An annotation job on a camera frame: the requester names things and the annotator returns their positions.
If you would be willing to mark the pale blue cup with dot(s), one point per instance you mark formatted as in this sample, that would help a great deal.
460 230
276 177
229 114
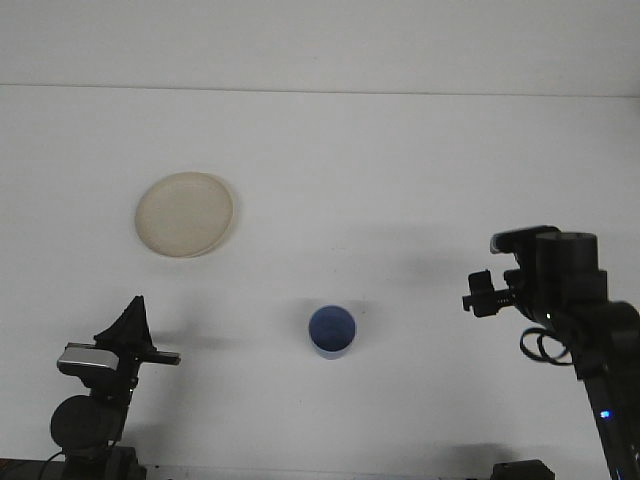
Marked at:
331 327

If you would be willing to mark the pale round plate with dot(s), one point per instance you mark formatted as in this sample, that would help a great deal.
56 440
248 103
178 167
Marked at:
185 215

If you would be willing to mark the dark base platform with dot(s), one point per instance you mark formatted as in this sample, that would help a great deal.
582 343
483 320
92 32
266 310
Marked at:
20 470

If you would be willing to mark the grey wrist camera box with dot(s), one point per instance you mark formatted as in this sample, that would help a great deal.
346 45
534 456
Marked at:
515 239
87 360

